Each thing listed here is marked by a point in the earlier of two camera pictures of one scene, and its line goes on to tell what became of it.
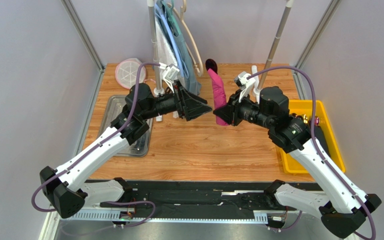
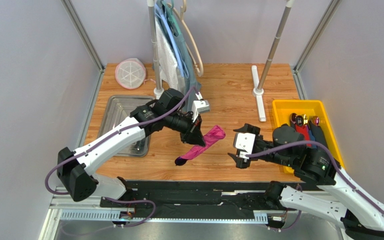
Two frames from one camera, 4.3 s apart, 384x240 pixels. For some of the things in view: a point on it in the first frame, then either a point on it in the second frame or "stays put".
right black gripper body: (234, 111) → (256, 146)
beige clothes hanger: (199, 73) stays put
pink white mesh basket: (126, 73) stays put
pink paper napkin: (219, 96) → (218, 133)
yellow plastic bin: (301, 107) stays put
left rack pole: (158, 91) stays put
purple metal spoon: (210, 63) → (180, 161)
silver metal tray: (114, 106) stays put
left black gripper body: (170, 103) → (185, 126)
